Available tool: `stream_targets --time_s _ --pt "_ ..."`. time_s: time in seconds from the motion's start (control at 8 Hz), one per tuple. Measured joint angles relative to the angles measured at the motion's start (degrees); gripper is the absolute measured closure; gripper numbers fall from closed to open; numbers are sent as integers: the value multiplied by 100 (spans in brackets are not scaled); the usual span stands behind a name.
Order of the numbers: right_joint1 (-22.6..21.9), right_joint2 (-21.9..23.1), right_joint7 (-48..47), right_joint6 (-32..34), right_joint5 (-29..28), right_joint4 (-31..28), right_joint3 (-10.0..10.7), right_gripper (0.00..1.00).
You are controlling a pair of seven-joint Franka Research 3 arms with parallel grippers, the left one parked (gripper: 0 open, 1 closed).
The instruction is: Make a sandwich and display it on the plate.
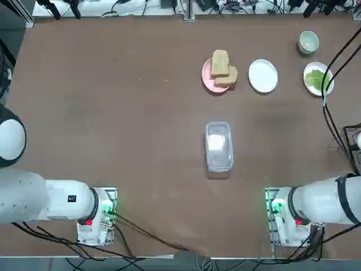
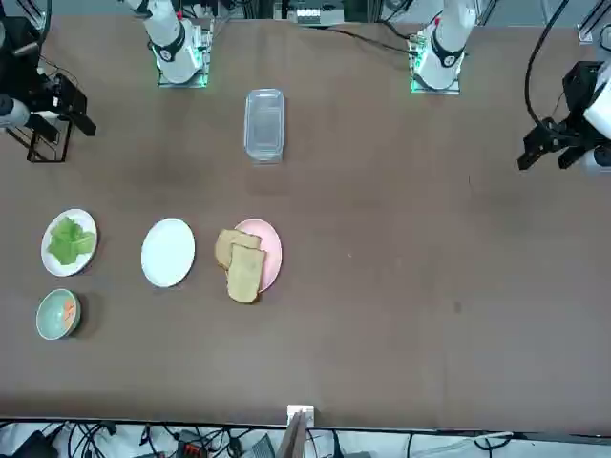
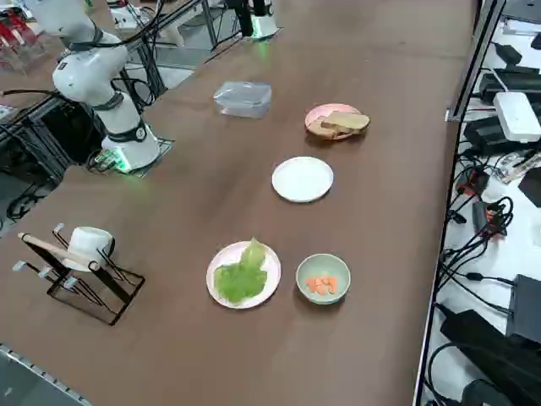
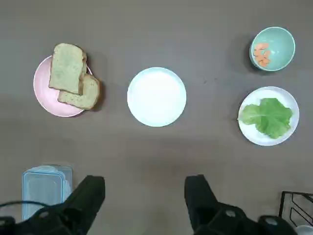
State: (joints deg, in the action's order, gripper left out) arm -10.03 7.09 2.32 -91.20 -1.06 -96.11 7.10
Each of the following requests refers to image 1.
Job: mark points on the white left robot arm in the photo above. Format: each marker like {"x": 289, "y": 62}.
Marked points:
{"x": 25, "y": 197}

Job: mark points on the white cup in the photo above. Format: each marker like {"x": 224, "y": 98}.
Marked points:
{"x": 359, "y": 141}

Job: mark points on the pale pink plate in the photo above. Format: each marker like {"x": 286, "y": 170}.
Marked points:
{"x": 310, "y": 84}

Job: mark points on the green lettuce leaf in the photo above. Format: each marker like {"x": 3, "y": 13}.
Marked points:
{"x": 315, "y": 78}

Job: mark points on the clear plastic container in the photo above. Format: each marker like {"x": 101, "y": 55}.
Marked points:
{"x": 219, "y": 146}

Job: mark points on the black stand leg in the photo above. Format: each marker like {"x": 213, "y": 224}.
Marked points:
{"x": 53, "y": 8}
{"x": 327, "y": 8}
{"x": 309, "y": 9}
{"x": 74, "y": 8}

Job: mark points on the brown bread slice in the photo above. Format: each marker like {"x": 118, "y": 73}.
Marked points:
{"x": 228, "y": 80}
{"x": 220, "y": 63}

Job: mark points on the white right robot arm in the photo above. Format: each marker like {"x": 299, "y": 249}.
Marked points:
{"x": 318, "y": 200}

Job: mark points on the white plate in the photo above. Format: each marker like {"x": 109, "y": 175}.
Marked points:
{"x": 263, "y": 75}

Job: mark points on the green ceramic bowl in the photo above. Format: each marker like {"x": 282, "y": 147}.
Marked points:
{"x": 308, "y": 42}

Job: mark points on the aluminium frame post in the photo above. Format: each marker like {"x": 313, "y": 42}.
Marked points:
{"x": 189, "y": 11}
{"x": 24, "y": 14}

